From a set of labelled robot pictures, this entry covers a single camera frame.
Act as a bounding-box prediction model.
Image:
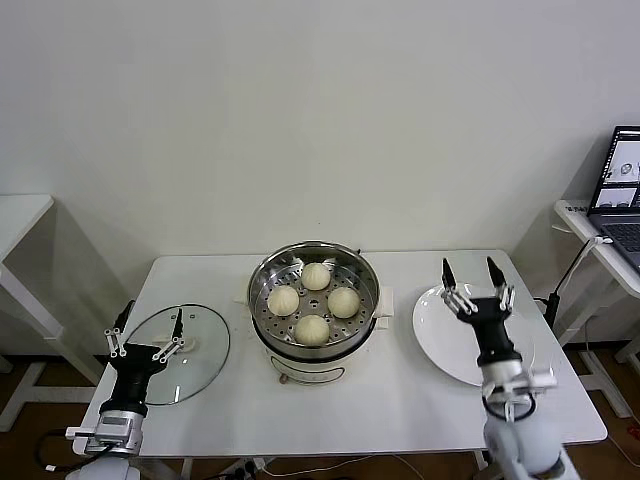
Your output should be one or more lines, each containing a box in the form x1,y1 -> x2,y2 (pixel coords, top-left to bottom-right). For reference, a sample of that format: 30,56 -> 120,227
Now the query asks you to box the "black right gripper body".
462,297 -> 524,369

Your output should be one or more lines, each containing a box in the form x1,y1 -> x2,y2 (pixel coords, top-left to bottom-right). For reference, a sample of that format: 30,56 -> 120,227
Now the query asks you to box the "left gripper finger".
152,307 -> 186,361
103,299 -> 136,357

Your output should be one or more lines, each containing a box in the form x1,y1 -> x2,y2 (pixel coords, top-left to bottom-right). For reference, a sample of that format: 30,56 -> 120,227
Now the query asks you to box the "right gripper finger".
439,257 -> 479,316
485,256 -> 516,314

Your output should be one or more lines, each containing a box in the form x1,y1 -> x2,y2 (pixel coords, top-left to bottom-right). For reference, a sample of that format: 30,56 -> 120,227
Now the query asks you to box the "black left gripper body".
107,342 -> 169,415

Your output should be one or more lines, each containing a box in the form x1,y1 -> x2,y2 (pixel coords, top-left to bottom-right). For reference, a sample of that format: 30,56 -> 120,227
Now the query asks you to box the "round glass pot lid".
119,302 -> 232,406

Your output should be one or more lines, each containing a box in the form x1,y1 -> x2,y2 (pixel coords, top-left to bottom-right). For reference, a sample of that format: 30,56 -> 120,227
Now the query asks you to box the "white steamed baozi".
301,262 -> 332,292
294,314 -> 331,347
267,285 -> 301,318
327,287 -> 361,320

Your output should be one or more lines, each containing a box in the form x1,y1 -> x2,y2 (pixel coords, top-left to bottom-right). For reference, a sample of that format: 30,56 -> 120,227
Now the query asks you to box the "stainless steel steamer basket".
234,241 -> 396,352

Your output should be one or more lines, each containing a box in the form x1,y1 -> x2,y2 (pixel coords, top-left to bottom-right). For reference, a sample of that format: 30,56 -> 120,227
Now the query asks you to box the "white round plate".
412,282 -> 537,388

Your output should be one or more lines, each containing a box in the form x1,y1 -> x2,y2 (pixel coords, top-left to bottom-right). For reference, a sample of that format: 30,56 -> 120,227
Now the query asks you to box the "white power strip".
227,458 -> 266,476

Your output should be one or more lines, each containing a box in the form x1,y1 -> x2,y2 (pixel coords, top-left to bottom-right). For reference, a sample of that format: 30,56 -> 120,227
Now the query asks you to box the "dark open laptop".
587,124 -> 640,266

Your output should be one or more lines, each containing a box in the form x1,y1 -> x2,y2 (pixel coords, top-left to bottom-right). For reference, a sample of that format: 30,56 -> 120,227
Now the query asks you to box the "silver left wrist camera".
65,412 -> 134,446

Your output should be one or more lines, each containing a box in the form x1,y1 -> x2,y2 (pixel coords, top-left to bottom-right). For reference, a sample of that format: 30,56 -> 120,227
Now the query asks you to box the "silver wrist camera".
519,367 -> 559,394
65,412 -> 134,446

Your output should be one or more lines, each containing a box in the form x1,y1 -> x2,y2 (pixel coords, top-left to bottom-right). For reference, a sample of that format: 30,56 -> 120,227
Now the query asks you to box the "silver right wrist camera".
519,367 -> 559,394

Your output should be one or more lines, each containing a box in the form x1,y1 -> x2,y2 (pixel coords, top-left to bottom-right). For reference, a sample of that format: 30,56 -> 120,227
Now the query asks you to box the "black cable with white plug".
552,234 -> 615,300

